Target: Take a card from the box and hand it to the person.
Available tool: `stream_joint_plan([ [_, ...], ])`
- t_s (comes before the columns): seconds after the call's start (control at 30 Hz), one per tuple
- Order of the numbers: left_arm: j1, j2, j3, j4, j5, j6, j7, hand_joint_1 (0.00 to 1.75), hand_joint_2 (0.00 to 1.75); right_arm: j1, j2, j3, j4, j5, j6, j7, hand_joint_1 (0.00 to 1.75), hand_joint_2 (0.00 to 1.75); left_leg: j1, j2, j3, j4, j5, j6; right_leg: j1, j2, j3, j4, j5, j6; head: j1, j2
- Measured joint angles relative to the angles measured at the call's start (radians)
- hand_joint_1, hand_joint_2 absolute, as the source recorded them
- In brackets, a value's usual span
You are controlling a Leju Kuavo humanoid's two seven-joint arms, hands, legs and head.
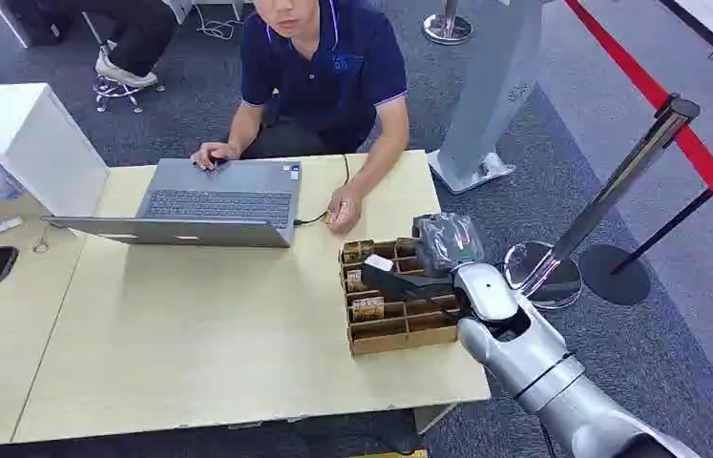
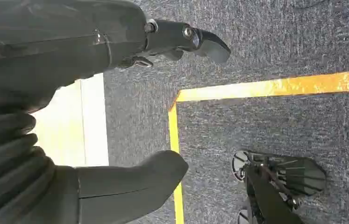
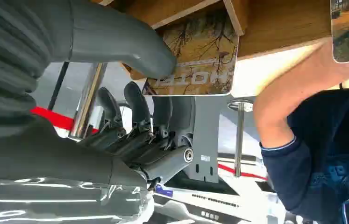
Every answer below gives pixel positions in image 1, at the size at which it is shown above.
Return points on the grey floor stand column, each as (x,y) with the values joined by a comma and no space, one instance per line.
(489,95)

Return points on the chrome stanchion base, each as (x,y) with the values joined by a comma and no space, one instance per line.
(448,26)

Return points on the white cabinet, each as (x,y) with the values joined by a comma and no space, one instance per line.
(27,136)

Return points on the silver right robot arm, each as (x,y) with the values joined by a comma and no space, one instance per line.
(546,370)

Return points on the wooden card box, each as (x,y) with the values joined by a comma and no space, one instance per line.
(394,328)

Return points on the person's left hand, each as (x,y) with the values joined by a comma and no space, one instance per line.
(344,215)

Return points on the person's hand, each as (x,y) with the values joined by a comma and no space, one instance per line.
(344,215)
(214,153)

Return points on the person's right hand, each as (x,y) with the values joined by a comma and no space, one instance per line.
(214,153)

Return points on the grey laptop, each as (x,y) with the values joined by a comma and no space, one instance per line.
(223,205)

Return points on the person at desk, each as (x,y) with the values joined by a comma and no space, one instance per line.
(324,69)

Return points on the chrome stanchion post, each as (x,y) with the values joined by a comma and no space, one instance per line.
(621,180)

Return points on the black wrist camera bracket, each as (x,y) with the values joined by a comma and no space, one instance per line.
(406,286)

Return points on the red barrier belt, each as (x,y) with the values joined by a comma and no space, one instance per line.
(697,151)

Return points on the seated person on stool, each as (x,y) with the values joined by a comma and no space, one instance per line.
(131,38)

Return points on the printed card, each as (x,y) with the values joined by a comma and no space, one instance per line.
(357,251)
(355,281)
(368,308)

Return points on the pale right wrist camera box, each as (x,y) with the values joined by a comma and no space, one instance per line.
(379,262)

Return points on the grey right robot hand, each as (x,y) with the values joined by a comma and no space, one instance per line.
(448,243)

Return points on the yellow object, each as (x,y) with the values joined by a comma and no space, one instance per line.
(394,454)

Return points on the desk leg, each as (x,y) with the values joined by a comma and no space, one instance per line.
(432,417)

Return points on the black stanchion post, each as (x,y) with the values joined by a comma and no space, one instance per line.
(615,275)

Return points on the chrome stool base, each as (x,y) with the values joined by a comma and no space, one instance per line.
(117,91)

